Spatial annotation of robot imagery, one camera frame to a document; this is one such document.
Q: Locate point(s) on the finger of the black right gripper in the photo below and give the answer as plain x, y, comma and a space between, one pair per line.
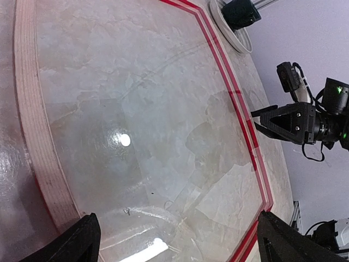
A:
287, 123
257, 113

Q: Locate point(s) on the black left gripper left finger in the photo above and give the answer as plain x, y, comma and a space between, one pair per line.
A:
81, 242

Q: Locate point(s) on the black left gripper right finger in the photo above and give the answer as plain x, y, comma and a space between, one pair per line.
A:
277, 241

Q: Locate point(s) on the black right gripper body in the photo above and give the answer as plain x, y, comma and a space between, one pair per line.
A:
323, 127

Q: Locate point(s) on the red wooden picture frame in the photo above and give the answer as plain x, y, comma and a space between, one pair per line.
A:
35, 124

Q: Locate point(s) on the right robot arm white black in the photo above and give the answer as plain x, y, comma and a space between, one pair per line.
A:
333, 99

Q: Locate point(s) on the white patterned plate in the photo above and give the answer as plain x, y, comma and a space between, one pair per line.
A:
238, 39

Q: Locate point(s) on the dark green cup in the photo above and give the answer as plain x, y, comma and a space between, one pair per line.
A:
240, 13

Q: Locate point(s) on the aluminium front rail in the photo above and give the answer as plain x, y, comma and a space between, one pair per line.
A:
295, 222

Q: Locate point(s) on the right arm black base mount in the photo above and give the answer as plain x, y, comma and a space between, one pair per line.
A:
332, 235

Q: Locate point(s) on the right aluminium corner post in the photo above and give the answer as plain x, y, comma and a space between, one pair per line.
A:
260, 4

